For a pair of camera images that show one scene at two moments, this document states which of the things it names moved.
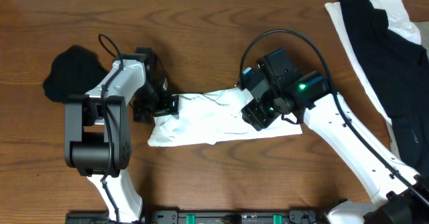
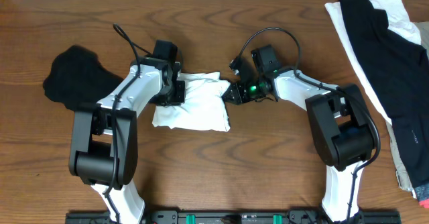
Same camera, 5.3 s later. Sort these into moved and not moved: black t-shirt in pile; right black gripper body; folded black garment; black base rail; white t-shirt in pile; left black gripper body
Moved: right black gripper body; left black gripper body
Not moved: white t-shirt in pile; folded black garment; black t-shirt in pile; black base rail
